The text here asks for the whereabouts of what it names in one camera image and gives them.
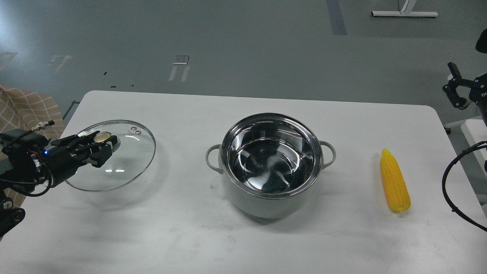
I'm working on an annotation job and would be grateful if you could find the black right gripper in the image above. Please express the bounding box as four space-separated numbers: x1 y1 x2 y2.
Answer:
442 62 487 110

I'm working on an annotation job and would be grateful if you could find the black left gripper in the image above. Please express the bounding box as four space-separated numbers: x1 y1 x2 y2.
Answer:
41 132 113 188

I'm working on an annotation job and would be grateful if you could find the glass pot lid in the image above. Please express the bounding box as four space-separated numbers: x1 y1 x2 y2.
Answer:
66 119 156 191

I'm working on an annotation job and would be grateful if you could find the yellow corn cob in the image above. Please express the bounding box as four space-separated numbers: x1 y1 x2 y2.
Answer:
380 148 411 213

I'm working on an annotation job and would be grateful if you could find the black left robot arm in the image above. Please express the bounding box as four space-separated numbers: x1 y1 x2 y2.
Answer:
0 120 120 197

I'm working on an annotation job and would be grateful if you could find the white steel cooking pot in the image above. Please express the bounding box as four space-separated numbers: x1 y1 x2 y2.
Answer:
205 113 336 219

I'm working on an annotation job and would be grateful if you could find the white side table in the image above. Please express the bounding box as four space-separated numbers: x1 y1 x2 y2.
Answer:
444 113 487 208

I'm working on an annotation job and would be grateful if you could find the checkered beige cloth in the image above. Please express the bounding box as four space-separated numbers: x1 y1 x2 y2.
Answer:
0 85 66 213

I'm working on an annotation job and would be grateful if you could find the white desk leg base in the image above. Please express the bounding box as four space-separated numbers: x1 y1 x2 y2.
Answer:
371 0 439 18

